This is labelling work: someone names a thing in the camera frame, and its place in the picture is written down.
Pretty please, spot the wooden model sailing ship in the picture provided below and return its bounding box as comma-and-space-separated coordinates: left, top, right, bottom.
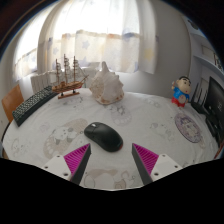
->
51, 55, 90, 100

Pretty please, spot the white printed tablecloth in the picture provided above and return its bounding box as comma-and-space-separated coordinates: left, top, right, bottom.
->
2, 87, 220, 191

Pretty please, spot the black computer keyboard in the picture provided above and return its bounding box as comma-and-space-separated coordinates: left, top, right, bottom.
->
12, 85, 59, 128

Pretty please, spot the small black box device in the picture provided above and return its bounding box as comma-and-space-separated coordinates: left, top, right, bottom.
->
205, 114, 222, 145

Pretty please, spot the white wall shelf unit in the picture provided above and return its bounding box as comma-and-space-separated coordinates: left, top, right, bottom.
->
184, 15, 224, 86

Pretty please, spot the white star-print curtain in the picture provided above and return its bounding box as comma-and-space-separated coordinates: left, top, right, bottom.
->
13, 0, 158, 82

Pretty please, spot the wooden chair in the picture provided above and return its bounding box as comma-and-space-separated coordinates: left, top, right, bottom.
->
1, 84, 25, 123

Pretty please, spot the round purple printed mouse pad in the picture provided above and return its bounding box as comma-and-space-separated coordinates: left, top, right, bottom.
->
174, 112, 203, 144

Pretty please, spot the large white conch shell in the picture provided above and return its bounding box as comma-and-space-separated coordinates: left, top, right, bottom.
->
88, 60, 126, 106

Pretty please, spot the black monitor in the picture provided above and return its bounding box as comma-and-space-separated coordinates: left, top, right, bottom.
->
203, 76, 224, 134

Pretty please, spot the white radiator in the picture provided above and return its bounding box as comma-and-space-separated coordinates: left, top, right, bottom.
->
30, 67, 101, 95

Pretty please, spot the black computer mouse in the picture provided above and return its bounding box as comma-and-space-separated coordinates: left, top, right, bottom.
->
83, 121, 124, 153

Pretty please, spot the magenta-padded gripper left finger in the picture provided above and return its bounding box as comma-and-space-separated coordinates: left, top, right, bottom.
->
42, 143, 92, 186

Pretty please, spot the black router with antennas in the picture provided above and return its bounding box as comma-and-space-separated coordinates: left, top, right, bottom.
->
190, 82, 210, 115

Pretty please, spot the cartoon boy figurine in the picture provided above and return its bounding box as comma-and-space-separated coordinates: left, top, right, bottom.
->
171, 75, 193, 108

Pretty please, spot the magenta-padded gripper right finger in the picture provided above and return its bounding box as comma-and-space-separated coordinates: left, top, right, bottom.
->
131, 142, 184, 186

